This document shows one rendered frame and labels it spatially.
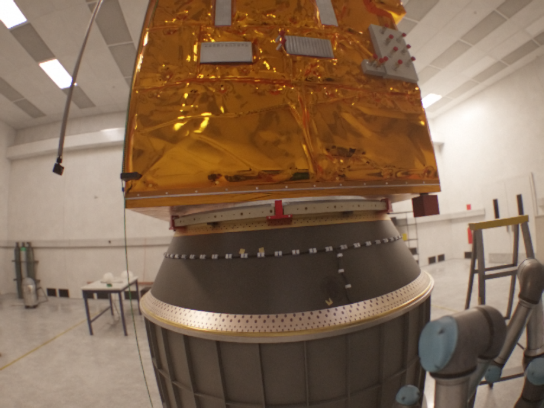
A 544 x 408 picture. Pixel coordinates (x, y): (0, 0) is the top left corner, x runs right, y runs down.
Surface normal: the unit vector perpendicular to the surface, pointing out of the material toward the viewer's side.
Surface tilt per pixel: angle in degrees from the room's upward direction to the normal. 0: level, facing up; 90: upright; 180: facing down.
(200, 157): 89
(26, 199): 90
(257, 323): 43
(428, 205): 90
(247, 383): 90
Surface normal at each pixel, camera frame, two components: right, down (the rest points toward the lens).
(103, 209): 0.18, -0.13
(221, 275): -0.33, -0.54
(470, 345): -0.05, -0.28
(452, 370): -0.63, -0.17
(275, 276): -0.11, -0.56
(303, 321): -0.04, -0.80
